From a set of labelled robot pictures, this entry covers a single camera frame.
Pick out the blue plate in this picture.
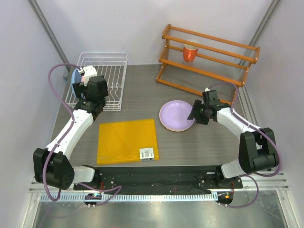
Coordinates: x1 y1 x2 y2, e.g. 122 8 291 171
71 67 84 99

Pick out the orange plate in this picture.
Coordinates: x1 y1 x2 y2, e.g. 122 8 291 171
159 116 194 132

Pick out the purple plate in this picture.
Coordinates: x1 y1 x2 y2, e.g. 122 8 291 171
159 100 192 119

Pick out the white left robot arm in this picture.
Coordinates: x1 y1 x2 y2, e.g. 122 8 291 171
33 76 108 190

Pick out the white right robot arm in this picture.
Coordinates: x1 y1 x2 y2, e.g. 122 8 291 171
188 88 280 188

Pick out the orange wooden shelf rack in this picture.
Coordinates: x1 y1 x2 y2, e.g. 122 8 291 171
156 24 261 104

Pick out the yellow cutting board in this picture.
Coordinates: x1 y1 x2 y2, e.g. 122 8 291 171
96 119 159 165

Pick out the orange mug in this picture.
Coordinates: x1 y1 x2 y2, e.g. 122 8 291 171
183 44 199 63

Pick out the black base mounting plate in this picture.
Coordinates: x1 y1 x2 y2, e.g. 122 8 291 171
89 165 243 195

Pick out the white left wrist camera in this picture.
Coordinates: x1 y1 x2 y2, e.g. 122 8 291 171
74 66 97 85

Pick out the white wire dish rack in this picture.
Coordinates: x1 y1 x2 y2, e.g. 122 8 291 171
65 52 127 112

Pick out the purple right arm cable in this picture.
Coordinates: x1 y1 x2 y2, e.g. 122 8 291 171
209 82 283 209

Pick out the white slotted cable duct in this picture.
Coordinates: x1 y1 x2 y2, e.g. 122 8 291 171
39 192 219 203

